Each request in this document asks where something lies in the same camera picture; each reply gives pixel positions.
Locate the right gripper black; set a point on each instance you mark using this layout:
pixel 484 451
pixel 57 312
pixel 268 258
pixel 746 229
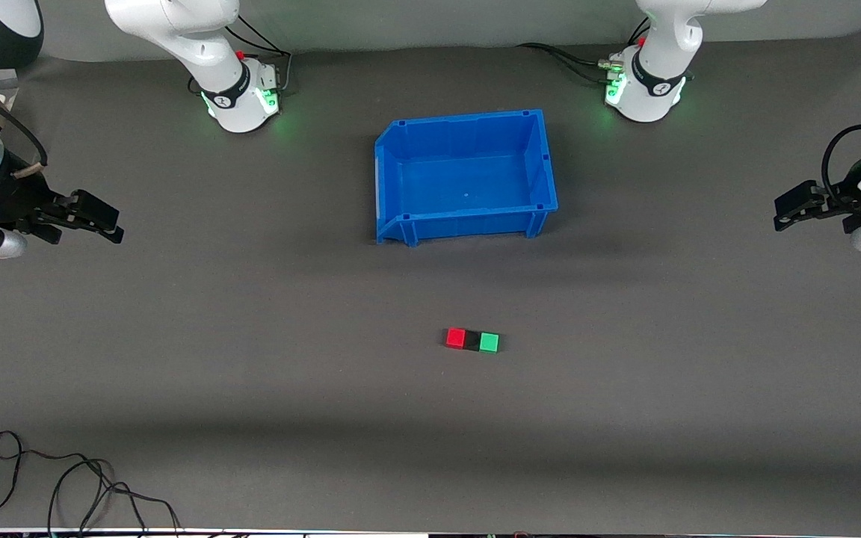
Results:
pixel 18 200

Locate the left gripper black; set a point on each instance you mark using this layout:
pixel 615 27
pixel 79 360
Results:
pixel 838 203

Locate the small green cube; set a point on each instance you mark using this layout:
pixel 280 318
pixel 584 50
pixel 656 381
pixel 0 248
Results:
pixel 489 342

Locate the small red cube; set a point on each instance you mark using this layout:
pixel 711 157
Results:
pixel 456 338

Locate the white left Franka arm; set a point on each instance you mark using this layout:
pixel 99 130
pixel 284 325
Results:
pixel 658 67

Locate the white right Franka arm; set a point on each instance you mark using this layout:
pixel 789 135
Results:
pixel 199 45

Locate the small black cube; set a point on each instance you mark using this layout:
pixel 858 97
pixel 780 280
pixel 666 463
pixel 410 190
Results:
pixel 473 341

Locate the blue plastic storage bin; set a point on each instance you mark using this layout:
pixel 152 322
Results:
pixel 468 179

